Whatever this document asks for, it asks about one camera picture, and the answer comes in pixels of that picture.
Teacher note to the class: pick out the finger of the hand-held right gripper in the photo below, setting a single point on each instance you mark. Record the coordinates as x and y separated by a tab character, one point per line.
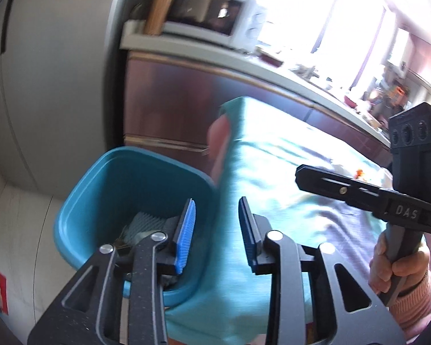
330	185

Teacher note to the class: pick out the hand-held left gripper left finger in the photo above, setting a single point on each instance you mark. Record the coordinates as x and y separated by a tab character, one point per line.
186	233

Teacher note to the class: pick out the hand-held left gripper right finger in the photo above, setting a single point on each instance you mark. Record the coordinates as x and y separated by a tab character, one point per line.
246	237

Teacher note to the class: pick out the long orange peel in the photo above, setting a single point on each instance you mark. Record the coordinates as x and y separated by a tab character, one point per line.
360	173

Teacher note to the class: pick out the blue plastic bin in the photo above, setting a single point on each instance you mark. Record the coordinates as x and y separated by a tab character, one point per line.
129	183

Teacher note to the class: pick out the person's right forearm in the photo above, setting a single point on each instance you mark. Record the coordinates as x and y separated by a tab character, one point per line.
420	305

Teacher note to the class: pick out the person's right hand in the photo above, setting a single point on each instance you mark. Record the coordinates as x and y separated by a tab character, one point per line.
409	269

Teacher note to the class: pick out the printed teal tablecloth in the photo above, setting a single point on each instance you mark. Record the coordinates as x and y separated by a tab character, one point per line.
273	151

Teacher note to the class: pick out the red bowl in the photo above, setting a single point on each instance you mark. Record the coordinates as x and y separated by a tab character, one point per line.
352	100

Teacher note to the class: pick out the kitchen counter cabinet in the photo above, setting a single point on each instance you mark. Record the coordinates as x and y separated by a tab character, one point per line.
165	97

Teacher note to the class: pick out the dark red food container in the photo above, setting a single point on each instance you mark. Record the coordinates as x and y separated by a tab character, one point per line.
269	57

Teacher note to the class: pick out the kitchen window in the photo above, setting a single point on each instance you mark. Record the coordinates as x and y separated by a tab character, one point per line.
291	7

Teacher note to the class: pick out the grey refrigerator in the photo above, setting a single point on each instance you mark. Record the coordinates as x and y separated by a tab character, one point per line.
57	79

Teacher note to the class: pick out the white microwave oven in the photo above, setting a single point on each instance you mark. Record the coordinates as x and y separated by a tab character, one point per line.
201	10

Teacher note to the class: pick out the copper thermos tumbler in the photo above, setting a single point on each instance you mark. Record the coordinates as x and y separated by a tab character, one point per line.
160	10

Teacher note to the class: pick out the brown upper wall cabinet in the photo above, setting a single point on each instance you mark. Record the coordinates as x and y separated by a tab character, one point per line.
427	57

